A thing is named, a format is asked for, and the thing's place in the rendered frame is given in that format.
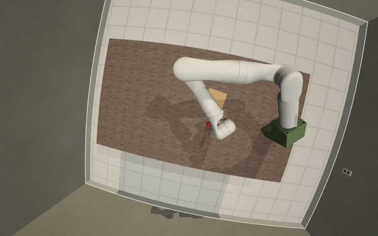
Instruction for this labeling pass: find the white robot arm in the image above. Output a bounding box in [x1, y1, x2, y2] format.
[173, 57, 303, 140]

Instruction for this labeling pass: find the tan flat mat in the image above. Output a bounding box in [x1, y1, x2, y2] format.
[209, 88, 227, 109]

